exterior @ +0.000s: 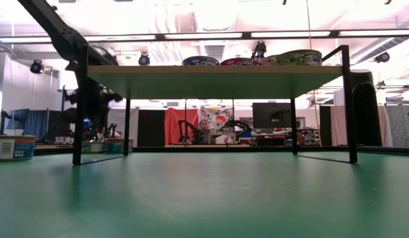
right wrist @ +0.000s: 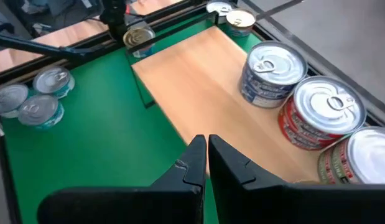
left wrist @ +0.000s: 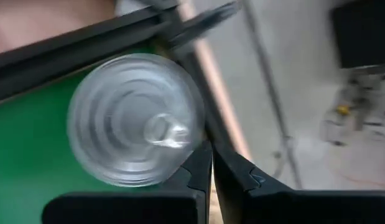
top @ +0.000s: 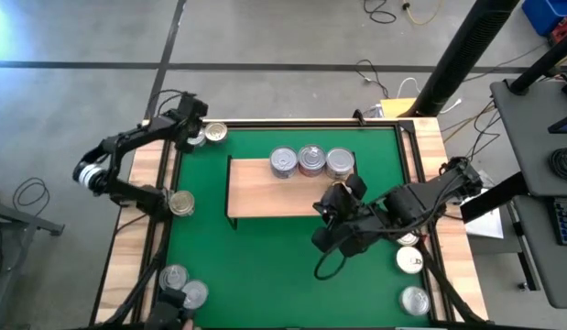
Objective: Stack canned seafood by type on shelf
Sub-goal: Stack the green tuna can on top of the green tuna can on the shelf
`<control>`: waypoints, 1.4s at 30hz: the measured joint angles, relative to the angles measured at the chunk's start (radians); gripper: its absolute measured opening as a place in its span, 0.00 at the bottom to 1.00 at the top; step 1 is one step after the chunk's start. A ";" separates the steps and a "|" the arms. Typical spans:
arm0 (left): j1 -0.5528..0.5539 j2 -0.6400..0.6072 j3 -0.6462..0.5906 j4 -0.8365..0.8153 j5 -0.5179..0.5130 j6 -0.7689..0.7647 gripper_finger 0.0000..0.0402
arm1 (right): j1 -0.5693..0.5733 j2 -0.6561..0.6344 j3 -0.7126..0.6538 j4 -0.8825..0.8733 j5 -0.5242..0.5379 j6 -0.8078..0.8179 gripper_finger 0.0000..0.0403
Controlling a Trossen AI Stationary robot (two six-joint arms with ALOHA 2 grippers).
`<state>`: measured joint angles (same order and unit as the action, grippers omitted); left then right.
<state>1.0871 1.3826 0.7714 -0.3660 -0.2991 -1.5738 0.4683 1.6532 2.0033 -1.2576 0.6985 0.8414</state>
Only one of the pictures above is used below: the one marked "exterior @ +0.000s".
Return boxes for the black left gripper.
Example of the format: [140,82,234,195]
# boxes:
[65,86,124,119]

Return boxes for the silver lid blue label can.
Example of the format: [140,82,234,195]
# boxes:
[182,55,221,67]

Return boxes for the silver lid red label can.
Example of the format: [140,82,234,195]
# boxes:
[219,57,259,67]

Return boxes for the gold lid green label can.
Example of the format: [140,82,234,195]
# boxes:
[276,49,323,67]

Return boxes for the wooden shelf black metal legs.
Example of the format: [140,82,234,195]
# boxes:
[71,44,359,165]

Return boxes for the white curtain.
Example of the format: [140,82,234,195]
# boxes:
[106,107,139,139]

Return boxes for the black curtain panel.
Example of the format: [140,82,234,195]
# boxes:
[137,108,166,148]

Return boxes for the blue curtain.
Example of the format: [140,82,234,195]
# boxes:
[5,108,50,141]

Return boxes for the red cloth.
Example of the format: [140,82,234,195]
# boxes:
[164,107,200,146]

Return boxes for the gold lid blue label can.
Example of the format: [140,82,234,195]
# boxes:
[0,134,37,162]

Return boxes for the person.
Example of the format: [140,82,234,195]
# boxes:
[196,118,213,145]

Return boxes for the painted banner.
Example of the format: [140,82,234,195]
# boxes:
[198,105,234,133]

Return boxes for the green table mat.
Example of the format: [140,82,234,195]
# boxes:
[0,150,409,238]

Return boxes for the black monitor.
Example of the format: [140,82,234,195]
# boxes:
[252,102,293,130]

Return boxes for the cluttered background workbench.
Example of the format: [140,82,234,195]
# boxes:
[253,127,320,148]

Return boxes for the pink curtain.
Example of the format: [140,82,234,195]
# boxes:
[329,104,352,146]

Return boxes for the black corrugated column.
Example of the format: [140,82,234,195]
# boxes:
[349,69,383,147]

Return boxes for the grey patterned partition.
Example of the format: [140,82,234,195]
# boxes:
[385,104,409,148]

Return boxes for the small wooden frame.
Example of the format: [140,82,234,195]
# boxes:
[207,132,237,145]

